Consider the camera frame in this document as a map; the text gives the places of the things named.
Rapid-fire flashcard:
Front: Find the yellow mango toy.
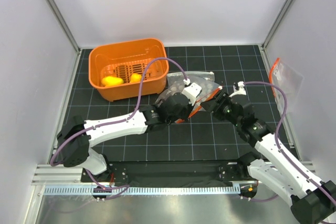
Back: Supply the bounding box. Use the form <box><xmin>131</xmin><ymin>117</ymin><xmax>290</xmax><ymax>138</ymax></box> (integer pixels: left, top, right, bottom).
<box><xmin>101</xmin><ymin>76</ymin><xmax>124</xmax><ymax>87</ymax></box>

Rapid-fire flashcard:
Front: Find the aluminium frame post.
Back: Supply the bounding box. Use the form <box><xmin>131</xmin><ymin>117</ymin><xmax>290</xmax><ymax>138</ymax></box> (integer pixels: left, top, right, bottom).
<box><xmin>46</xmin><ymin>0</ymin><xmax>80</xmax><ymax>53</ymax></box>
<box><xmin>261</xmin><ymin>0</ymin><xmax>295</xmax><ymax>49</ymax></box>

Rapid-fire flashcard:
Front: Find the black grid mat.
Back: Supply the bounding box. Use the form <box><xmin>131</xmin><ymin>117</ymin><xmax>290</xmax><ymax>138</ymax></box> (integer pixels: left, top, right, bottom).
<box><xmin>55</xmin><ymin>45</ymin><xmax>299</xmax><ymax>162</ymax></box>

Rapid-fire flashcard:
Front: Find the white slotted cable duct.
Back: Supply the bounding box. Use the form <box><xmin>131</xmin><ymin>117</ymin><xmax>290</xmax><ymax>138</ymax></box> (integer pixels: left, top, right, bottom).
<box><xmin>43</xmin><ymin>184</ymin><xmax>240</xmax><ymax>196</ymax></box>

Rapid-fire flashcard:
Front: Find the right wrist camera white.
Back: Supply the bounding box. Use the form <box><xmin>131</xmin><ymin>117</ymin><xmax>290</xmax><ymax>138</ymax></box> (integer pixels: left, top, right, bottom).
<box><xmin>229</xmin><ymin>81</ymin><xmax>247</xmax><ymax>97</ymax></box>

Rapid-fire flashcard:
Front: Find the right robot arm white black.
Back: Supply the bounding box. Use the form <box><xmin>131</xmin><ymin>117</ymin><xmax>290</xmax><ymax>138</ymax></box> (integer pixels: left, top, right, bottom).
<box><xmin>201</xmin><ymin>91</ymin><xmax>335</xmax><ymax>223</ymax></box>

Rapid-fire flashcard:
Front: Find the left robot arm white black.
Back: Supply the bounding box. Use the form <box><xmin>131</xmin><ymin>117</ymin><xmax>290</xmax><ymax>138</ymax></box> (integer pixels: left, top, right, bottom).
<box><xmin>50</xmin><ymin>91</ymin><xmax>196</xmax><ymax>182</ymax></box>

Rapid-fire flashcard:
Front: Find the left aluminium frame post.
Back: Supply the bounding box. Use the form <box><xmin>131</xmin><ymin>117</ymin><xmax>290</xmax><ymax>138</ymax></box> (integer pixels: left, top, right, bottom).
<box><xmin>46</xmin><ymin>0</ymin><xmax>80</xmax><ymax>53</ymax></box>

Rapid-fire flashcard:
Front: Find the clear zip bags stack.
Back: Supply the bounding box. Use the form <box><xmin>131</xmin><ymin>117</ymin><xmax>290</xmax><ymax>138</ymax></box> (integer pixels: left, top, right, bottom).
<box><xmin>154</xmin><ymin>71</ymin><xmax>221</xmax><ymax>123</ymax></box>

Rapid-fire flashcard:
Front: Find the right aluminium frame post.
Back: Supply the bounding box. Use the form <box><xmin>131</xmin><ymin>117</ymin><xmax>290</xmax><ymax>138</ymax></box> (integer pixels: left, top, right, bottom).
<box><xmin>261</xmin><ymin>0</ymin><xmax>295</xmax><ymax>49</ymax></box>

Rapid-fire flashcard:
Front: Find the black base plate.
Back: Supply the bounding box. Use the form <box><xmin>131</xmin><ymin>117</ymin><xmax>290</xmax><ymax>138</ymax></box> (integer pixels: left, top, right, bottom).
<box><xmin>95</xmin><ymin>159</ymin><xmax>256</xmax><ymax>188</ymax></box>

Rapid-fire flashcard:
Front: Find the yellow pear toy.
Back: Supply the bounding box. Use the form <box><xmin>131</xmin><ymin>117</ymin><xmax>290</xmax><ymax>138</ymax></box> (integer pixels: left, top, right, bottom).
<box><xmin>130</xmin><ymin>73</ymin><xmax>142</xmax><ymax>83</ymax></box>

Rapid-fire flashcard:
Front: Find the aluminium rail profile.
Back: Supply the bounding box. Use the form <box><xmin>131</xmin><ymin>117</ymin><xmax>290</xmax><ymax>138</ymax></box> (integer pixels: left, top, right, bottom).
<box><xmin>31</xmin><ymin>164</ymin><xmax>82</xmax><ymax>185</ymax></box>

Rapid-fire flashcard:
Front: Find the orange plastic basket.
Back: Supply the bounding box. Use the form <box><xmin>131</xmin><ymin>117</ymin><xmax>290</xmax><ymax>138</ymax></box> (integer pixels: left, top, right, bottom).
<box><xmin>88</xmin><ymin>38</ymin><xmax>169</xmax><ymax>102</ymax></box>

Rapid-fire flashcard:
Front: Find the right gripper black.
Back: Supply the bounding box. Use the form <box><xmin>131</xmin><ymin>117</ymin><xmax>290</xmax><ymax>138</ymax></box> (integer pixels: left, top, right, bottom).
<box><xmin>200</xmin><ymin>91</ymin><xmax>241</xmax><ymax>127</ymax></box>

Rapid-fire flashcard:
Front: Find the zip bag on right wall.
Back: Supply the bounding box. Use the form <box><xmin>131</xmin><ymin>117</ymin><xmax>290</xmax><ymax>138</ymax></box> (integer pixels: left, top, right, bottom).
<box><xmin>268</xmin><ymin>58</ymin><xmax>304</xmax><ymax>114</ymax></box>

